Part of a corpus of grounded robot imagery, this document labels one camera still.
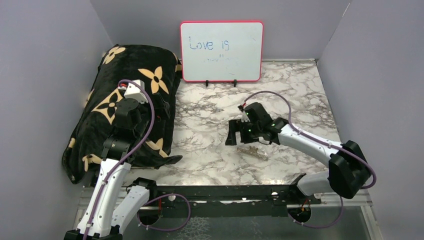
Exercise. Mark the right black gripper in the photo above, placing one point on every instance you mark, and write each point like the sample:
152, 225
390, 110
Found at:
238, 125

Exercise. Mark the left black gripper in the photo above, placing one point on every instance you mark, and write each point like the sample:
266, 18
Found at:
161, 112

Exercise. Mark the black floral plush pillowcase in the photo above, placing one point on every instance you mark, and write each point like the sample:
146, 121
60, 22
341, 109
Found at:
160, 71

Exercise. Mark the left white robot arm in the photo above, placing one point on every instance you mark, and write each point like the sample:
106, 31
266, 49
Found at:
103, 219

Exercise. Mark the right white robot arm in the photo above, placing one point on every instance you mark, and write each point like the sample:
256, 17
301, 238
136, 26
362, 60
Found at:
347, 170

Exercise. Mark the clear plastic ruler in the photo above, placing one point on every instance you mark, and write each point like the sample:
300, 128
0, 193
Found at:
254, 152

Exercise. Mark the pink framed whiteboard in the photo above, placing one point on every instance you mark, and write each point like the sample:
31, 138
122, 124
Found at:
228, 51

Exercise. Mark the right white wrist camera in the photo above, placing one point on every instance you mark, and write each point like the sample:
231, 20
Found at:
243, 116

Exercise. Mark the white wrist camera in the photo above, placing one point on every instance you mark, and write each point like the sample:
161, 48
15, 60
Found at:
243, 116
135, 93

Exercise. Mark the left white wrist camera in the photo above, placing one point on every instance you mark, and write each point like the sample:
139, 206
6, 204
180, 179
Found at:
135, 93

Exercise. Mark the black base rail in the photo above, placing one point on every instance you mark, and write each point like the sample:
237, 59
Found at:
215, 201

